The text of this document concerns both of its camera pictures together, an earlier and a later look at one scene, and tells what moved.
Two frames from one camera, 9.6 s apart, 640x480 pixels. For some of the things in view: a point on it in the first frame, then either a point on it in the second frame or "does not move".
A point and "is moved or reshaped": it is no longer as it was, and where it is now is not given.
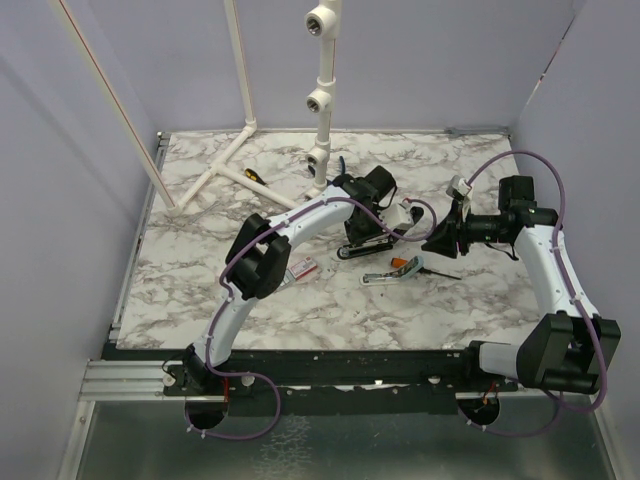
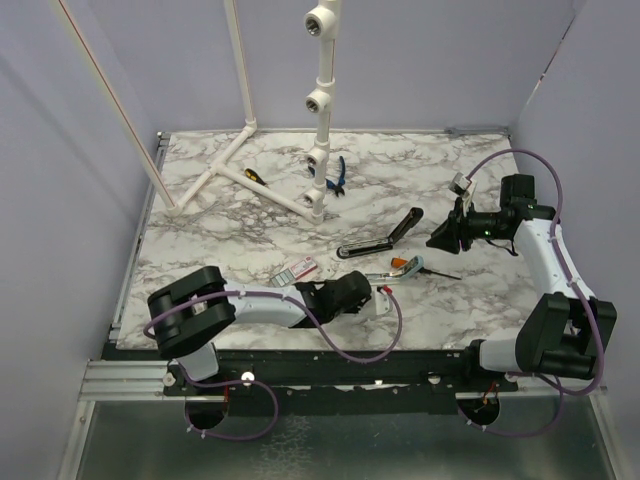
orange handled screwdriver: x=401 y=262 does not move
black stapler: x=366 y=245 is moved or reshaped
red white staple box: x=304 y=268 does not move
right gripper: x=455 y=228 does not move
